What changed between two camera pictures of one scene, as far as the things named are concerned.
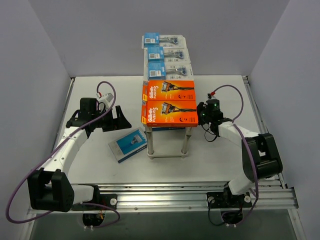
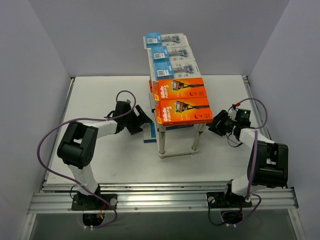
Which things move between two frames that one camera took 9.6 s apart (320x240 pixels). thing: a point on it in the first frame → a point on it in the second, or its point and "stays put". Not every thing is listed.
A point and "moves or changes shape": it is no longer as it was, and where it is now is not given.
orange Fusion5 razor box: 168,90 moves or changes shape
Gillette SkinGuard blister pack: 160,54 moves or changes shape
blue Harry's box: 128,144 → 149,135
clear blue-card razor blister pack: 161,71 moves or changes shape
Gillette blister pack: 154,39 stays put
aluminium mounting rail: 182,196 stays put
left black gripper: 113,122 → 136,120
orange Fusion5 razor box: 169,113 moves or changes shape
